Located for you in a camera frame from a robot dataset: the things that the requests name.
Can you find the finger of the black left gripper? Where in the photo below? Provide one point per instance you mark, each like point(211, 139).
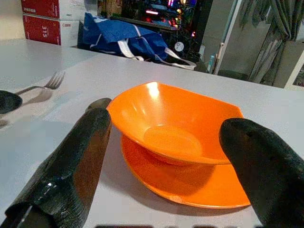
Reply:
point(9, 102)

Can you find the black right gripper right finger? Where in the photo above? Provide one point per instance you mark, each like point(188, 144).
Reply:
point(268, 166)

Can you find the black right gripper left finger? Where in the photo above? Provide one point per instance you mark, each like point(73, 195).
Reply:
point(69, 166)

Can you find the silver metal spoon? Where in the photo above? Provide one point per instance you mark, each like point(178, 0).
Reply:
point(99, 103)

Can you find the silver metal fork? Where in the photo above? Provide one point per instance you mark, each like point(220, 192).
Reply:
point(51, 83)

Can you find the red box printed 315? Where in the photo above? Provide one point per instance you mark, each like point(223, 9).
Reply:
point(42, 29)

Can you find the orange plastic plate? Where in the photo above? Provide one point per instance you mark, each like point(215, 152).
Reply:
point(180, 187)

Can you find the red and white box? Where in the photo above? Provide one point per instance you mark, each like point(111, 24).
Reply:
point(42, 8)

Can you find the orange plastic bowl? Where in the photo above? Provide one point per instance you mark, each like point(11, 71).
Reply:
point(171, 123)

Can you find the grey green curtain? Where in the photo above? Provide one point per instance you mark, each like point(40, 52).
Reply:
point(273, 28)

